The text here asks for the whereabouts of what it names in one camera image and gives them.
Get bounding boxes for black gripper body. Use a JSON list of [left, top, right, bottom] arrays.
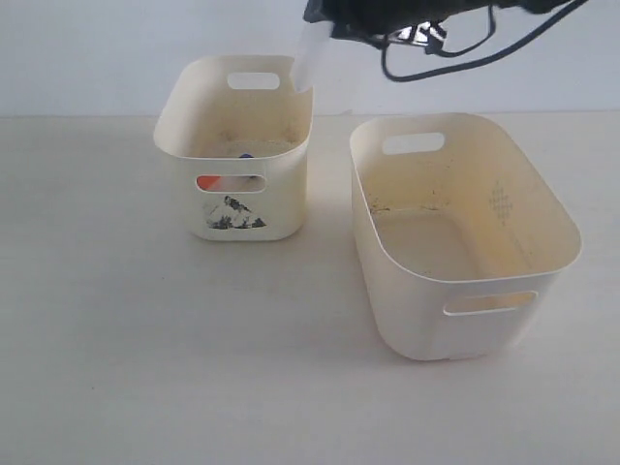
[[300, 0, 450, 47]]

